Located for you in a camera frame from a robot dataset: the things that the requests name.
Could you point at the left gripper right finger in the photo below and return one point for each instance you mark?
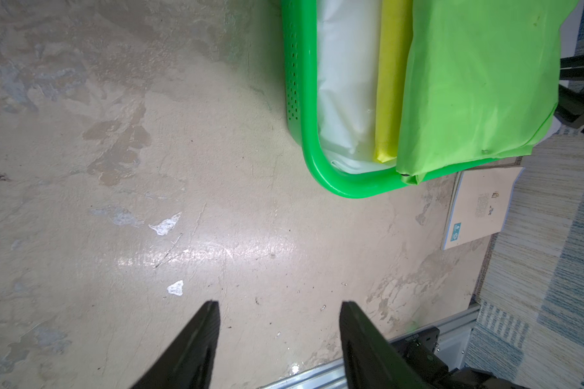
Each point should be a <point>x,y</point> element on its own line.
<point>370,361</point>

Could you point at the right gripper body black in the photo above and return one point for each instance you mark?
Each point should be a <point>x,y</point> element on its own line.
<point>570,108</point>

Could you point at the tan notebook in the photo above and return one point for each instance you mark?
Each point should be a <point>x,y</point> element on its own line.
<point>480,204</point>

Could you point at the lime green raincoat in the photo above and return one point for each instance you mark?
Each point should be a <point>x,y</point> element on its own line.
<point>482,82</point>

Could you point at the white translucent raincoat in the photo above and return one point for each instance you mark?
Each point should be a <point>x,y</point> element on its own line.
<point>347,52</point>

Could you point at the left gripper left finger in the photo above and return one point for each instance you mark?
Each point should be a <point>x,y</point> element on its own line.
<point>189,360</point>

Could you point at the small yellow raincoat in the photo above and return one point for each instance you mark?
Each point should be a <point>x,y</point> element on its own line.
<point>395,40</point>

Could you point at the green plastic basket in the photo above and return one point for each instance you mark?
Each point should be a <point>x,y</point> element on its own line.
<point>300,50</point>

